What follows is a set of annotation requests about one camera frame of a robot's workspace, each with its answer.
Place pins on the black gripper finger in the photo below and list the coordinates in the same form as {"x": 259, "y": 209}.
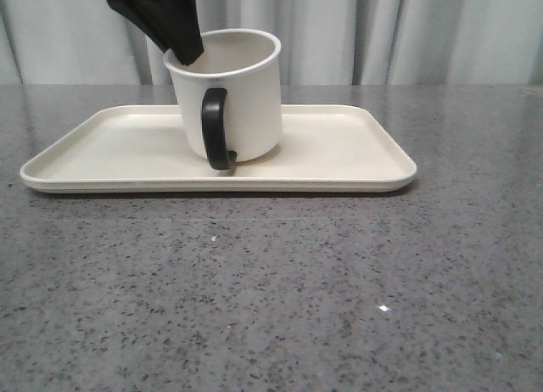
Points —
{"x": 182, "y": 26}
{"x": 147, "y": 16}

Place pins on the white smiley mug black handle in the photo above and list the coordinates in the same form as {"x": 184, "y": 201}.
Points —
{"x": 230, "y": 97}

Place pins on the grey pleated curtain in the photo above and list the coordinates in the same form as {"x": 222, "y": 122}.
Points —
{"x": 325, "y": 42}

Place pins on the cream rectangular plastic tray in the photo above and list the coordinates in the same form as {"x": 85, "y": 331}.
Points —
{"x": 143, "y": 149}

